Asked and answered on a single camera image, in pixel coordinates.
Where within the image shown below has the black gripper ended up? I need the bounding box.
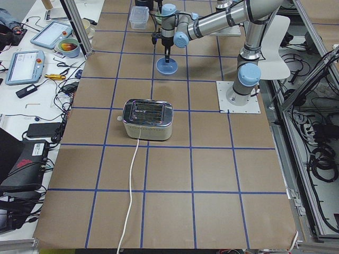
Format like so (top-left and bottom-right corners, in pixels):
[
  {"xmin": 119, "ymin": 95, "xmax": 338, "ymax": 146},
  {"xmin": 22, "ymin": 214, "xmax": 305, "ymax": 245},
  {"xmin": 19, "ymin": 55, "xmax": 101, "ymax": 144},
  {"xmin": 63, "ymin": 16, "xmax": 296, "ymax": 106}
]
[{"xmin": 162, "ymin": 37, "xmax": 173, "ymax": 62}]

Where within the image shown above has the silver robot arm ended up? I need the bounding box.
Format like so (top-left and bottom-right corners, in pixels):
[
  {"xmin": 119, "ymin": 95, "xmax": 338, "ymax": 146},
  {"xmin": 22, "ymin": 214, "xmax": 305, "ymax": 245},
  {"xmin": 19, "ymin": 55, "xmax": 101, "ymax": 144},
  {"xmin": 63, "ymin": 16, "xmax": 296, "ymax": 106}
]
[
  {"xmin": 151, "ymin": 4, "xmax": 199, "ymax": 64},
  {"xmin": 161, "ymin": 0, "xmax": 282, "ymax": 103}
]

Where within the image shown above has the beige bowl with lemon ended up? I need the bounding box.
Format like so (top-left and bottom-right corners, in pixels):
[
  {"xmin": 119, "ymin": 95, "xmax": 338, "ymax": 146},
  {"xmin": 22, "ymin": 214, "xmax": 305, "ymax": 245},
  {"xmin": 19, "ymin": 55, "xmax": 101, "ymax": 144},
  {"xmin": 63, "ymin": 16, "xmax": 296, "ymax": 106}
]
[{"xmin": 82, "ymin": 19, "xmax": 95, "ymax": 39}]

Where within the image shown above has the blue bowl with fruit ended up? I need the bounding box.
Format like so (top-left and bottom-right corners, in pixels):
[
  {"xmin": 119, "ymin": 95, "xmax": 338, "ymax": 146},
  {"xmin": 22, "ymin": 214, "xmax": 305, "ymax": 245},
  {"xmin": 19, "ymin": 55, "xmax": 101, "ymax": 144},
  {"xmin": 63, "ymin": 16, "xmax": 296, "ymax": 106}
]
[{"xmin": 58, "ymin": 38, "xmax": 80, "ymax": 58}]

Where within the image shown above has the clear plastic food container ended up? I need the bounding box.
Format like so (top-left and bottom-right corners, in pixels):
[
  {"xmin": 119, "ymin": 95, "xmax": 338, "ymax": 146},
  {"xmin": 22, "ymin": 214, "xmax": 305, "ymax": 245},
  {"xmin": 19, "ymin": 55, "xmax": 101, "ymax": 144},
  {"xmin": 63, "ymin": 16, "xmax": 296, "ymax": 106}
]
[{"xmin": 129, "ymin": 6, "xmax": 149, "ymax": 30}]

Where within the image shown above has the silver toaster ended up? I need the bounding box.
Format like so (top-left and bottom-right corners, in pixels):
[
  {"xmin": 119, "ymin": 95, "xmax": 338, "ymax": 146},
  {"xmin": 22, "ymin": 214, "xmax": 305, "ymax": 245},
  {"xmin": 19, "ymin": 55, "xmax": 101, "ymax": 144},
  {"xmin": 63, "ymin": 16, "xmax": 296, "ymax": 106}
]
[{"xmin": 117, "ymin": 98, "xmax": 174, "ymax": 141}]

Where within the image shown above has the white chair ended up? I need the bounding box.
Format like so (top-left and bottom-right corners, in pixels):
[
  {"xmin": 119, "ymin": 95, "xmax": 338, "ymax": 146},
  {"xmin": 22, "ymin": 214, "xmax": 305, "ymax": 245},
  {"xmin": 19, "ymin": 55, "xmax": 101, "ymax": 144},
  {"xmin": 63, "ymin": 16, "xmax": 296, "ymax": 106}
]
[{"xmin": 258, "ymin": 15, "xmax": 290, "ymax": 80}]

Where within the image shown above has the far blue teach pendant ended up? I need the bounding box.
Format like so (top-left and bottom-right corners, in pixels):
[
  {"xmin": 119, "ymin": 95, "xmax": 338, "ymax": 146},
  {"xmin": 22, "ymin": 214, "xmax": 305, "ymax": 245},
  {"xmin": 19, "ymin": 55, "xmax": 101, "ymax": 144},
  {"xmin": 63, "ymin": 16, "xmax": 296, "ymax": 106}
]
[{"xmin": 30, "ymin": 21, "xmax": 73, "ymax": 49}]

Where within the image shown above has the blue teach pendant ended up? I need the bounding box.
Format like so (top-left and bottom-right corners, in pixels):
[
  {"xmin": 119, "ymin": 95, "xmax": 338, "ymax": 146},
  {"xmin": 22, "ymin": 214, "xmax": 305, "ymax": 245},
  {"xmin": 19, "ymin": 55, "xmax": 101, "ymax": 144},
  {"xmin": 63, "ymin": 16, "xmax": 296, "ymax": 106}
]
[
  {"xmin": 30, "ymin": 21, "xmax": 73, "ymax": 49},
  {"xmin": 5, "ymin": 50, "xmax": 45, "ymax": 86}
]

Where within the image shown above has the black power adapter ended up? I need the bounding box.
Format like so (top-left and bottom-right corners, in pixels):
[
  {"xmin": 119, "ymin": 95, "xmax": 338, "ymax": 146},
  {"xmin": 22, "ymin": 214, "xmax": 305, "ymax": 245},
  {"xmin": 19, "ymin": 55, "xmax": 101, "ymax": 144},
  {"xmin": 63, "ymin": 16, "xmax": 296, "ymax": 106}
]
[{"xmin": 16, "ymin": 84, "xmax": 38, "ymax": 98}]

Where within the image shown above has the near blue teach pendant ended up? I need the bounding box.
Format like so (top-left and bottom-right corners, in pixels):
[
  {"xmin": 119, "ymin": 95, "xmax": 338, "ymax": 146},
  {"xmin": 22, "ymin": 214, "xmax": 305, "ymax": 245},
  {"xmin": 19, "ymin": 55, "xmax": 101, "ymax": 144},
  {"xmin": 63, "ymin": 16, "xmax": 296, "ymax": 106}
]
[{"xmin": 5, "ymin": 50, "xmax": 45, "ymax": 86}]

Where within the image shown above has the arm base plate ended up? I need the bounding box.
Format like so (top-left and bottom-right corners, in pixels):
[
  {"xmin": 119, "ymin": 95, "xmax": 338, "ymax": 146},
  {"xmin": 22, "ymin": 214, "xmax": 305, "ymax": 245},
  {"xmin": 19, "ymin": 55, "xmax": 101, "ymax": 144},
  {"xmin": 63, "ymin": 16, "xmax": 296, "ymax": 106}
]
[{"xmin": 216, "ymin": 81, "xmax": 261, "ymax": 114}]

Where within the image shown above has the aluminium frame post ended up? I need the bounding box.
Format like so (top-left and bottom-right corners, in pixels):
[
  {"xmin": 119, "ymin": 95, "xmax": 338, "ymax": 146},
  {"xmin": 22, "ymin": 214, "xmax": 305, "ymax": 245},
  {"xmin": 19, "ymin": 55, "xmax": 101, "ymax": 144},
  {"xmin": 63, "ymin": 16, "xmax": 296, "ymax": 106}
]
[{"xmin": 60, "ymin": 0, "xmax": 93, "ymax": 57}]

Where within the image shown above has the orange handled tool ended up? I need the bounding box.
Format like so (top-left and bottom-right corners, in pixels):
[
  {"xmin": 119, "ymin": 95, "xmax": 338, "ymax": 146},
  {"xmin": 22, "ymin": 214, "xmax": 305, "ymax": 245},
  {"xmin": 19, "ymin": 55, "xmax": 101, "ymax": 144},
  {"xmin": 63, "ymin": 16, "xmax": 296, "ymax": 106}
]
[{"xmin": 44, "ymin": 75, "xmax": 66, "ymax": 80}]

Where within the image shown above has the white toaster cable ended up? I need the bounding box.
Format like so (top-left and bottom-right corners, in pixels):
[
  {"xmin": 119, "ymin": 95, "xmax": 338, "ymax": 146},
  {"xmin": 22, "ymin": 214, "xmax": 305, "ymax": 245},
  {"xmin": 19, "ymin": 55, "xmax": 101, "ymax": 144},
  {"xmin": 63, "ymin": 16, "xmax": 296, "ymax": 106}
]
[{"xmin": 116, "ymin": 138, "xmax": 140, "ymax": 254}]

